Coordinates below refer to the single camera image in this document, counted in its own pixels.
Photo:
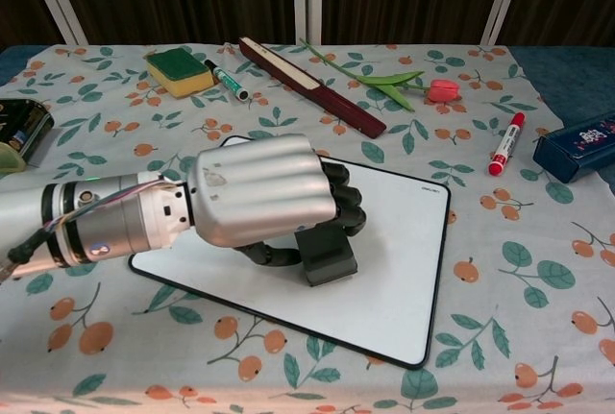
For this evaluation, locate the pink artificial tulip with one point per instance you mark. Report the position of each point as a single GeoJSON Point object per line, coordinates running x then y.
{"type": "Point", "coordinates": [384, 81]}

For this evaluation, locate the pale green object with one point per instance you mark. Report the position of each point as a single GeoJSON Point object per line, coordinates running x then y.
{"type": "Point", "coordinates": [9, 159]}

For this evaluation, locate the green white marker pen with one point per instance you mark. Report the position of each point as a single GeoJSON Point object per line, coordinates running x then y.
{"type": "Point", "coordinates": [227, 80]}

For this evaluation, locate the dark blue rectangular box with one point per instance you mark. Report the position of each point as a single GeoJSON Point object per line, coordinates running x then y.
{"type": "Point", "coordinates": [572, 150]}

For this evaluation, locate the dark grey whiteboard eraser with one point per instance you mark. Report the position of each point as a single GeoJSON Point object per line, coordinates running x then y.
{"type": "Point", "coordinates": [329, 260]}

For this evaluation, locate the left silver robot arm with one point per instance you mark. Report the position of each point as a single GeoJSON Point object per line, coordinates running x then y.
{"type": "Point", "coordinates": [110, 222]}

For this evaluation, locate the dark green tin can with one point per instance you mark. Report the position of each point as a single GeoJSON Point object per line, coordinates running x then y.
{"type": "Point", "coordinates": [29, 126]}

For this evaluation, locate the red white marker pen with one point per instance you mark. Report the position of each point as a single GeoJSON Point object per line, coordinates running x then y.
{"type": "Point", "coordinates": [505, 145]}

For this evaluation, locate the yellow green sponge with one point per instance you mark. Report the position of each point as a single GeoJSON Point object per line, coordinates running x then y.
{"type": "Point", "coordinates": [180, 70]}

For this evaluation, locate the dark red folded fan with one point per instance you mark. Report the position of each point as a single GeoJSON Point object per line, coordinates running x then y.
{"type": "Point", "coordinates": [331, 97]}

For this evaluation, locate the floral fruit print tablecloth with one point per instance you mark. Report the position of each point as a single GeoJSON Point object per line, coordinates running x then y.
{"type": "Point", "coordinates": [504, 299]}

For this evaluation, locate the white dry-erase board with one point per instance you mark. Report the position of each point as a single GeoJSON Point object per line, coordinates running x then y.
{"type": "Point", "coordinates": [384, 289]}

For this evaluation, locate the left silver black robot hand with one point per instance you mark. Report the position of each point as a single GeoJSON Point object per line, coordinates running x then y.
{"type": "Point", "coordinates": [259, 188]}

